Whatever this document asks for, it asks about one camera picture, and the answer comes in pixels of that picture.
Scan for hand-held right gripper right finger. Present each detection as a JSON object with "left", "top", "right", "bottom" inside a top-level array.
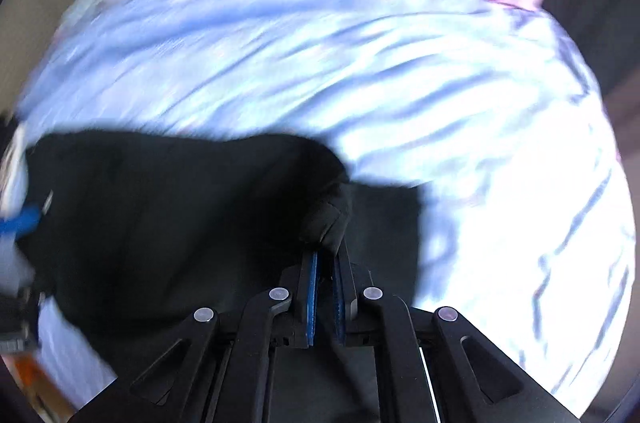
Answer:
[{"left": 333, "top": 247, "right": 577, "bottom": 423}]

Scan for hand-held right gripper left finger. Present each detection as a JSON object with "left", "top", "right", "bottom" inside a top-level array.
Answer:
[{"left": 67, "top": 252, "right": 321, "bottom": 423}]

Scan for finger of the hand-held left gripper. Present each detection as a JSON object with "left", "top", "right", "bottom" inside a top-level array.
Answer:
[{"left": 0, "top": 190, "right": 56, "bottom": 245}]

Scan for black pants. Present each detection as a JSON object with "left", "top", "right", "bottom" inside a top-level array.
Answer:
[{"left": 27, "top": 129, "right": 426, "bottom": 423}]

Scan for striped floral bedsheet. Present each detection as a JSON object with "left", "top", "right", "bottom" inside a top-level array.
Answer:
[{"left": 0, "top": 0, "right": 636, "bottom": 420}]

